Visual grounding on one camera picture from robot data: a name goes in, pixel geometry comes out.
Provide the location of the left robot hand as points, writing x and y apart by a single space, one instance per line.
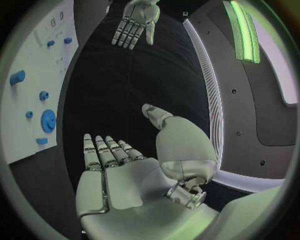
138 16

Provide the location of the blue block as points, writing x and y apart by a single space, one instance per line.
41 141

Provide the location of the white task board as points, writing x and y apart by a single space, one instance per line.
28 56

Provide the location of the blue cylinder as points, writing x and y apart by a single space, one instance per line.
17 77

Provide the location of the blue peg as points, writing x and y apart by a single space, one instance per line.
29 114

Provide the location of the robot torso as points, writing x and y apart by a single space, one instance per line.
246 112

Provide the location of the small blue gear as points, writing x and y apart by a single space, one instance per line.
43 95

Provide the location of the blue plug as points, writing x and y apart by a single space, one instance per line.
68 40
50 43

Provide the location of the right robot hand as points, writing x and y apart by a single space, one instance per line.
131 187

